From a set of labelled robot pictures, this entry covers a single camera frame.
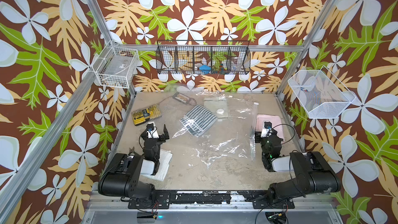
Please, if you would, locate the green white striped towel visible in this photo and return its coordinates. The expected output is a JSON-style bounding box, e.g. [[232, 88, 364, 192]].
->
[[180, 105, 218, 137]]

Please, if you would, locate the clear plastic vacuum bag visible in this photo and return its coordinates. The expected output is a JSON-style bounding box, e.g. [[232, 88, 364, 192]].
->
[[170, 91, 259, 162]]

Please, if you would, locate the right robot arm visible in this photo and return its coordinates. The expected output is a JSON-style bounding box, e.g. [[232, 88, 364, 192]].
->
[[255, 129, 342, 205]]

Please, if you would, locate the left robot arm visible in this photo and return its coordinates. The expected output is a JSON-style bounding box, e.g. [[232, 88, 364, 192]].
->
[[97, 122, 172, 204]]

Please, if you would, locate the white folded towel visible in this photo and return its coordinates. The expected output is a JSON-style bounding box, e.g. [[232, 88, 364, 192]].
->
[[141, 149, 173, 181]]

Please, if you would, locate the pink folded towel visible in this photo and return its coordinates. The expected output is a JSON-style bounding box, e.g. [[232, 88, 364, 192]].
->
[[256, 114, 285, 139]]

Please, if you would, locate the pale green folded towel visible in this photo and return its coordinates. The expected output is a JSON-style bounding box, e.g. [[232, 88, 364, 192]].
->
[[203, 97, 230, 119]]

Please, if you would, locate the white vacuum bag valve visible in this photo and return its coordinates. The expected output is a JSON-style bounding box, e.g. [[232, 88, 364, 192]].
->
[[216, 108, 225, 115]]

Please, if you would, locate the yellow screwdriver bit case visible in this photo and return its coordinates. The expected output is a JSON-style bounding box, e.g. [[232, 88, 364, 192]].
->
[[132, 104, 162, 126]]

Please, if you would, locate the white mesh basket right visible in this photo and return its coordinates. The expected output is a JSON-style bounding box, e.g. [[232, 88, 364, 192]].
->
[[288, 66, 356, 119]]

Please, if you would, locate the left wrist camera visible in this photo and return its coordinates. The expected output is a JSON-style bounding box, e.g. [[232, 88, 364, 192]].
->
[[146, 122, 159, 139]]

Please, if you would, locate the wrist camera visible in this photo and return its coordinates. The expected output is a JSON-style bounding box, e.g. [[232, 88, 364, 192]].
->
[[261, 121, 273, 138], [146, 122, 159, 139]]

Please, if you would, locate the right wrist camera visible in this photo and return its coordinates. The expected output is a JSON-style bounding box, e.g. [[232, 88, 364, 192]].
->
[[261, 121, 273, 138]]

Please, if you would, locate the black battery holder with wires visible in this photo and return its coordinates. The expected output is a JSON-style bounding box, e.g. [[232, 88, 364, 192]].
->
[[172, 92, 197, 106]]

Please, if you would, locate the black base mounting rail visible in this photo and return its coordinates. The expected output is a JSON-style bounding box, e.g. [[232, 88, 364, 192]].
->
[[128, 190, 295, 211]]

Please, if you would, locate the black wire basket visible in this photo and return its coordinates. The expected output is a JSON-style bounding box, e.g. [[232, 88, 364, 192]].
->
[[154, 40, 251, 75]]

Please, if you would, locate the white wire basket left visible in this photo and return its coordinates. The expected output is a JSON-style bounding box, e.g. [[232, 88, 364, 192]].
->
[[93, 41, 140, 89]]

